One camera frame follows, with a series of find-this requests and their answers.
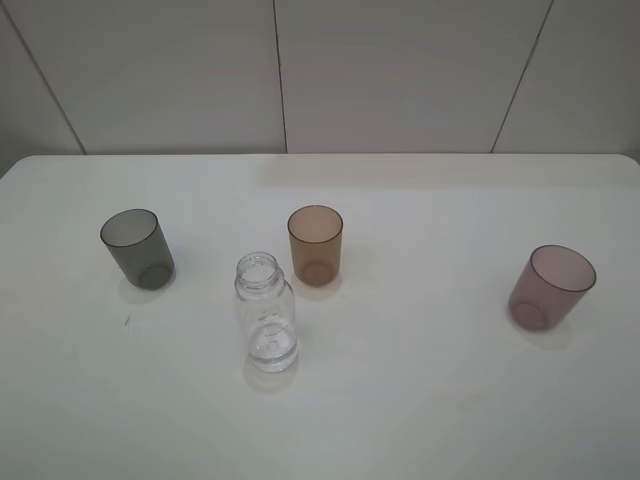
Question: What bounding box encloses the clear plastic water bottle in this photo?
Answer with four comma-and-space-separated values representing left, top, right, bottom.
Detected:
234, 252, 298, 373

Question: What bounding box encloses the brown translucent plastic cup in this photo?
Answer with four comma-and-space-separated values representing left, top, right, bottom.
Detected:
287, 205, 344, 287

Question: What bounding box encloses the grey translucent plastic cup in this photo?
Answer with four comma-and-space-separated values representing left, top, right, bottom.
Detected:
100, 209, 175, 291

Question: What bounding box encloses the mauve translucent plastic cup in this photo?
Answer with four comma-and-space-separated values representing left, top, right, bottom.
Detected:
507, 245, 597, 331

